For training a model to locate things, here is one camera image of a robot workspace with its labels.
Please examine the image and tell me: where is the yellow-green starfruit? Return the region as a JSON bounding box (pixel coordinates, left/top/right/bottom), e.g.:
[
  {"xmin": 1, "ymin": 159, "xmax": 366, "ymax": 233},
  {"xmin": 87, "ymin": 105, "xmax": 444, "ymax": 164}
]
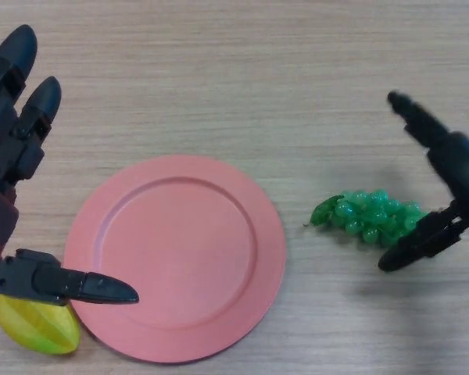
[{"xmin": 0, "ymin": 295, "xmax": 82, "ymax": 355}]

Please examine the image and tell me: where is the pink round plate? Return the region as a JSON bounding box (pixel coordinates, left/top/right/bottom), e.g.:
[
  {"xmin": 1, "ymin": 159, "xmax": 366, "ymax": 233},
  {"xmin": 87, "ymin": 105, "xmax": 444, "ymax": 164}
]
[{"xmin": 63, "ymin": 154, "xmax": 287, "ymax": 366}]

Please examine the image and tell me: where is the green grape bunch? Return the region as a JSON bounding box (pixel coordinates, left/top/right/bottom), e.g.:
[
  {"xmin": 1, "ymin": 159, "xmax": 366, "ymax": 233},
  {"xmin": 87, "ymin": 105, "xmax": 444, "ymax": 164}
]
[{"xmin": 303, "ymin": 188, "xmax": 431, "ymax": 251}]

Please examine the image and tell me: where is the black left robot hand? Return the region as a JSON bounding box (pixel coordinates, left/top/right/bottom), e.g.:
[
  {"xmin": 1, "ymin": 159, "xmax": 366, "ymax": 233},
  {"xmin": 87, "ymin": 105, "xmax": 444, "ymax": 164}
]
[{"xmin": 0, "ymin": 24, "xmax": 140, "ymax": 306}]

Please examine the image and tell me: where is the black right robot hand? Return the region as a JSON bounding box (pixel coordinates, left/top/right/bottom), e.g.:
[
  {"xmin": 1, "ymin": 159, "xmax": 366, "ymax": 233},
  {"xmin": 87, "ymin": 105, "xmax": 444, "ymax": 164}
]
[{"xmin": 378, "ymin": 91, "xmax": 469, "ymax": 273}]

